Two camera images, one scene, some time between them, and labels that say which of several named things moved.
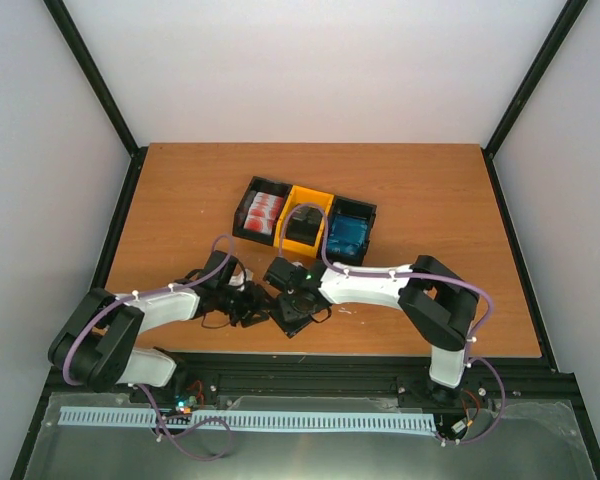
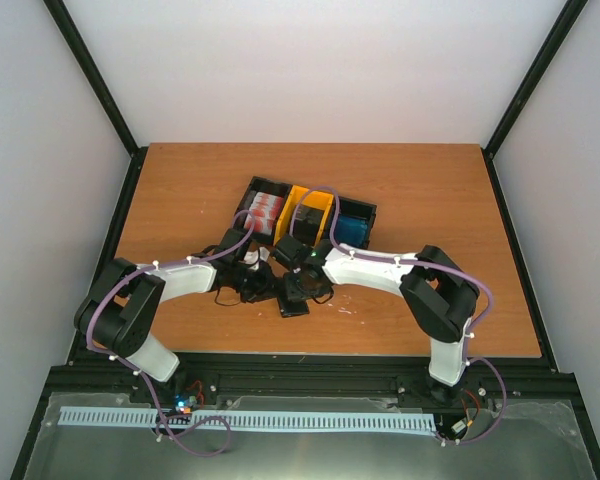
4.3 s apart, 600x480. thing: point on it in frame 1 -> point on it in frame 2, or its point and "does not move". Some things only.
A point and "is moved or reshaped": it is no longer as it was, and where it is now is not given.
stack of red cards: (262, 213) does not move
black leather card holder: (291, 327) is moved or reshaped
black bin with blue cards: (350, 228) does not move
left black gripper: (256, 304) -> (266, 289)
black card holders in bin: (303, 224) does not move
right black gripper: (288, 312) -> (294, 294)
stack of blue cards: (347, 234) does not move
